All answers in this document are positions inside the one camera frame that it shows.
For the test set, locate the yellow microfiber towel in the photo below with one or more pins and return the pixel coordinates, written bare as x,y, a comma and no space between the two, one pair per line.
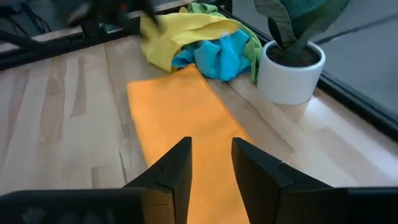
174,37

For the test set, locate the green succulent plant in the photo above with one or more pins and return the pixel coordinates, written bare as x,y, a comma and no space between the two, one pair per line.
298,18

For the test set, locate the orange microfiber towel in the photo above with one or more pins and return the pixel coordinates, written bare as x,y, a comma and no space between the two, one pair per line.
174,109

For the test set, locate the blue microfiber towel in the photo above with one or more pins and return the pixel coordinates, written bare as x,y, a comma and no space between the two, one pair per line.
217,59

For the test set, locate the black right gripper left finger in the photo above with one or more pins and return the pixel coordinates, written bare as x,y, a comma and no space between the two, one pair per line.
174,174

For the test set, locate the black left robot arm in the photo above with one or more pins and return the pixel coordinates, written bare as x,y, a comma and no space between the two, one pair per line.
102,15

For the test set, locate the white round plant pot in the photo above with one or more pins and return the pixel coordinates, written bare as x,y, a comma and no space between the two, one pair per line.
286,84

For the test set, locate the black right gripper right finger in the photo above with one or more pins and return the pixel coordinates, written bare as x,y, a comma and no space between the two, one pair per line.
264,186

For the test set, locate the green microfiber towel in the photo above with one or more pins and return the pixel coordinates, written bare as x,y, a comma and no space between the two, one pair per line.
255,49

